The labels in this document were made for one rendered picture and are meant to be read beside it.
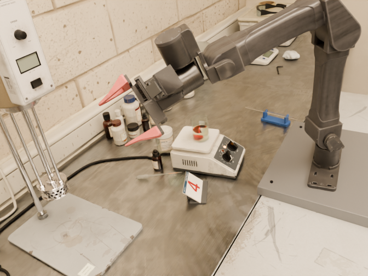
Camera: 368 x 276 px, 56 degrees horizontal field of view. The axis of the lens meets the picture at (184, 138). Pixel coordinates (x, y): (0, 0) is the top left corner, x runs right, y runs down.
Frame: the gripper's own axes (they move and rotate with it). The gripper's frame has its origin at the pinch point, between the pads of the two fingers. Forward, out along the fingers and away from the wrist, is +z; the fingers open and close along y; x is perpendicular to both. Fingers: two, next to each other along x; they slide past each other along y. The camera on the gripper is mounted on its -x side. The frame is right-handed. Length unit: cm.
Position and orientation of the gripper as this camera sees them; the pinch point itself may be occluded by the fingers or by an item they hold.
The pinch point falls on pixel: (115, 123)
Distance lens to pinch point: 71.3
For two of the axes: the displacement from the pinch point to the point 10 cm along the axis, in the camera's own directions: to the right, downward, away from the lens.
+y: 5.4, 8.4, 0.0
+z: -8.4, 5.4, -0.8
